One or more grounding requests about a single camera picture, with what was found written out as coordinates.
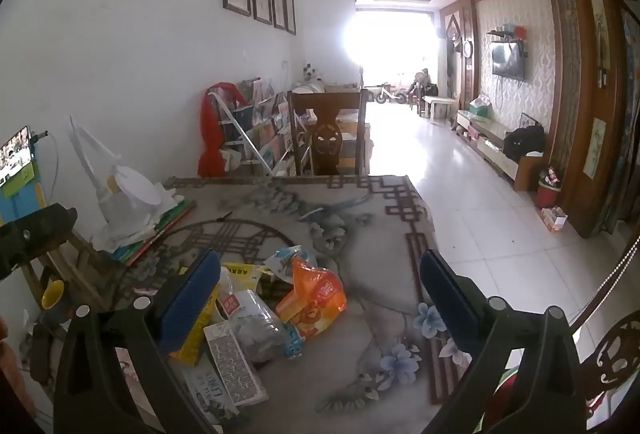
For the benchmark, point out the green white bag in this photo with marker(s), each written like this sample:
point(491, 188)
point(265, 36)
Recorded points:
point(481, 107)

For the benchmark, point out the yellow packet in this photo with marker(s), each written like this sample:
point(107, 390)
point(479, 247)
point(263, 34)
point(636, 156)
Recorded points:
point(197, 339)

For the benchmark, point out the round wall clock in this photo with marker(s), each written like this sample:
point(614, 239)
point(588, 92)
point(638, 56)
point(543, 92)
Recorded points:
point(468, 48)

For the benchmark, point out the carved wooden chair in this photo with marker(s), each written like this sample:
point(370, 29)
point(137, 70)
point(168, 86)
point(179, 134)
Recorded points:
point(617, 354)

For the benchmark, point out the white bench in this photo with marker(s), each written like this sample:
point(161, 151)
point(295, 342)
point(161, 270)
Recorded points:
point(440, 106)

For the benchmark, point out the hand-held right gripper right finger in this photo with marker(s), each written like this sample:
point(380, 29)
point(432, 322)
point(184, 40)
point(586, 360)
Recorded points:
point(447, 296)

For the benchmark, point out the white printed carton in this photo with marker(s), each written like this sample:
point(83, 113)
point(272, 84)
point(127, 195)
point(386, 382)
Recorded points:
point(232, 364)

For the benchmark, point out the printed tablecloth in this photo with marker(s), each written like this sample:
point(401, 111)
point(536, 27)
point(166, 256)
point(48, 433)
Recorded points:
point(320, 294)

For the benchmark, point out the wooden stand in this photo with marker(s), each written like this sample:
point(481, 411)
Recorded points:
point(80, 264)

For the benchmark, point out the grey foil packet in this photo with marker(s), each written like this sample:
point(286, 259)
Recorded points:
point(260, 329)

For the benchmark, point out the blue white wrapper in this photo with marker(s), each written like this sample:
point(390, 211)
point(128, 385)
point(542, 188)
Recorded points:
point(285, 261)

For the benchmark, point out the stack of books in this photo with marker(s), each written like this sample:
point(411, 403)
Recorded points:
point(155, 236)

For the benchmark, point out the small cardboard box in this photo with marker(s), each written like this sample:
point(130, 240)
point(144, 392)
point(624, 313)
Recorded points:
point(555, 220)

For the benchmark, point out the television cabinet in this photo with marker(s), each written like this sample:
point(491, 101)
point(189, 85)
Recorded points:
point(492, 148)

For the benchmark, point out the wall television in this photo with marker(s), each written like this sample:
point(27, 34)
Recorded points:
point(507, 60)

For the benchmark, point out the wall shelf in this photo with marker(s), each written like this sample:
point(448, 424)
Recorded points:
point(507, 33)

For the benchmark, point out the yellow cup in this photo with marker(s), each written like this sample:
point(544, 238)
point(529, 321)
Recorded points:
point(52, 296)

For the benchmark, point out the orange snack bag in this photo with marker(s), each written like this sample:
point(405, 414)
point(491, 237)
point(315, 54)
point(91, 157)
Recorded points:
point(315, 299)

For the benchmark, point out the colourful phone holder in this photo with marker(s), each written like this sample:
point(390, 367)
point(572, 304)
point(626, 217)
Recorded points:
point(22, 199)

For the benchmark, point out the tall wall scroll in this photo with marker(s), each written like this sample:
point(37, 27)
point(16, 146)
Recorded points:
point(598, 33)

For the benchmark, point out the white balance bike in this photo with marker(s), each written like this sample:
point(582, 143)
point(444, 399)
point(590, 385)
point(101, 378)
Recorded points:
point(387, 94)

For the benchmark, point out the red bag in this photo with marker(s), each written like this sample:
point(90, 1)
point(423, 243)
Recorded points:
point(210, 133)

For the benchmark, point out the small red bucket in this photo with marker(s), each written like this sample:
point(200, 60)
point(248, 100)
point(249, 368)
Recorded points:
point(549, 194)

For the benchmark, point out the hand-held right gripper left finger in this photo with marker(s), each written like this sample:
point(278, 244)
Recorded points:
point(192, 301)

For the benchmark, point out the black bag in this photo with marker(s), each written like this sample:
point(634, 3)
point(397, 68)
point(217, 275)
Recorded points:
point(524, 142)

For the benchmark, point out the white book rack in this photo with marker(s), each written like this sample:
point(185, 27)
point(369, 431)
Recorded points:
point(265, 133)

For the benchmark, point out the short wall scroll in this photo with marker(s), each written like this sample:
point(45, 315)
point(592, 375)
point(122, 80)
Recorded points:
point(595, 148)

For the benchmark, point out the phone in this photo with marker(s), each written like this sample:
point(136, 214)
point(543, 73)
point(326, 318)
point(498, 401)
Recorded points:
point(15, 156)

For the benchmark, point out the white printed packet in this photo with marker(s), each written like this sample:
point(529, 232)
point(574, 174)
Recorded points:
point(207, 394)

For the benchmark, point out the panda plush toy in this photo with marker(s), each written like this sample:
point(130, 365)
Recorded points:
point(310, 72)

